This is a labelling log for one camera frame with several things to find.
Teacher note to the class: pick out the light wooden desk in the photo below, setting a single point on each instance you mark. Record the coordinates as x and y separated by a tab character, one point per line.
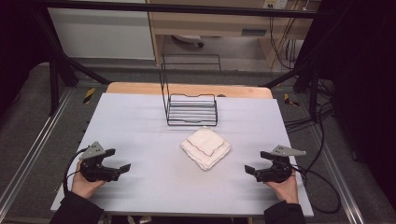
218	25

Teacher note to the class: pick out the office chair base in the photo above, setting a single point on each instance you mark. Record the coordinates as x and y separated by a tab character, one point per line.
188	39

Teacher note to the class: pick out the wooden table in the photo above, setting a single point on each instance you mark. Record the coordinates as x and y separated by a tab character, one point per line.
140	88

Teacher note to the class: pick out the black metal frame bar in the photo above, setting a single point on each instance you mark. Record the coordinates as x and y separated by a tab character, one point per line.
186	9

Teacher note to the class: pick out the person's left hand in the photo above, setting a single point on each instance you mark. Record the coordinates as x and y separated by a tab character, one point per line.
82	186

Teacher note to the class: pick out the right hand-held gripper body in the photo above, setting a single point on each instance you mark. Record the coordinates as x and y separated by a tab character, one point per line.
277	174

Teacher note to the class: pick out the person's right hand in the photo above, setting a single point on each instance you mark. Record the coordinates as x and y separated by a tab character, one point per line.
288	191

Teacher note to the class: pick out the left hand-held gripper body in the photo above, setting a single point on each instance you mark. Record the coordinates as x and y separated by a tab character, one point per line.
99	172

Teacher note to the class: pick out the white wall outlet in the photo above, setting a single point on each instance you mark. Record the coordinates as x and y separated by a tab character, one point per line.
275	3

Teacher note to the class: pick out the black metal frame leg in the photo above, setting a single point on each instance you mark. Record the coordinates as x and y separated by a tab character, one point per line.
54	77
313	93

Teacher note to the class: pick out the aluminium floor rail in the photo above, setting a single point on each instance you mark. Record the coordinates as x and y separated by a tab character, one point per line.
34	149
339	177

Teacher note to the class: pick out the white towel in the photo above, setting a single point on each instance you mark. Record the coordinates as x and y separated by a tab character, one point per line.
205	149

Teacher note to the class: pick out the white cabinet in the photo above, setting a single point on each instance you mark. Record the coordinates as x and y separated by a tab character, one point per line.
99	34

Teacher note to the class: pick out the white foam board mat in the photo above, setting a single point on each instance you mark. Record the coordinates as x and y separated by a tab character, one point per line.
149	140

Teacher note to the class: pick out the black curtain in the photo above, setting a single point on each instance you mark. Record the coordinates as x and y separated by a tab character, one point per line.
364	77
15	46

